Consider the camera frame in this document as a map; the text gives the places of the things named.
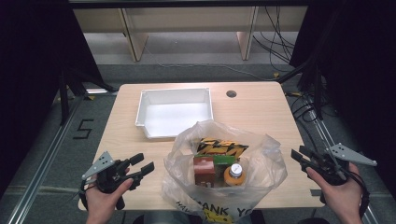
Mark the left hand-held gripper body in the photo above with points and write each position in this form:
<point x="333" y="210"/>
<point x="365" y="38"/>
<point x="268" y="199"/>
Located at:
<point x="107" y="174"/>

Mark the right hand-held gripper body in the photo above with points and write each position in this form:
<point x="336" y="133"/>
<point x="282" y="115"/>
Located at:
<point x="330" y="169"/>

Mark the clear plastic bag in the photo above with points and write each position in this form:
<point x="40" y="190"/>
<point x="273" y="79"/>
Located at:
<point x="267" y="168"/>

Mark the white plastic bin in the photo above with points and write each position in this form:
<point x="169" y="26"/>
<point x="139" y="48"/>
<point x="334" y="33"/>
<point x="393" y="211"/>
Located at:
<point x="174" y="118"/>

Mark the brown carton box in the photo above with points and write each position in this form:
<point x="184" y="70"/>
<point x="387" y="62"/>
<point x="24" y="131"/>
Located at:
<point x="204" y="171"/>

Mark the orange juice bottle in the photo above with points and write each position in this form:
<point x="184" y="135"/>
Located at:
<point x="235" y="178"/>

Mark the black yellow chips packet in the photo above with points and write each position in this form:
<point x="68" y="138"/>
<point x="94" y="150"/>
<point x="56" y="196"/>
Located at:
<point x="218" y="147"/>

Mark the green seaweed packet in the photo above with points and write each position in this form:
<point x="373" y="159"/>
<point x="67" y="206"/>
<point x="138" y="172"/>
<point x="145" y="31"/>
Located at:
<point x="224" y="160"/>

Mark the person's left hand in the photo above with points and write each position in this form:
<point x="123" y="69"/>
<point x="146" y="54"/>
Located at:
<point x="102" y="202"/>

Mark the person's right hand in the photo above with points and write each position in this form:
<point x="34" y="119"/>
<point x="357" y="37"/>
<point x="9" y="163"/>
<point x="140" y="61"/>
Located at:
<point x="344" y="199"/>

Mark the black curtain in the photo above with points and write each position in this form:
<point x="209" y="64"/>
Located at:
<point x="358" y="77"/>
<point x="31" y="77"/>

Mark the light wooden desk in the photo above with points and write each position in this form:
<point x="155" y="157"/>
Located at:
<point x="186" y="18"/>

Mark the aluminium floor rail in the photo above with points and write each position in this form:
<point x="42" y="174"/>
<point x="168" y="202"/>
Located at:
<point x="40" y="174"/>
<point x="323" y="133"/>

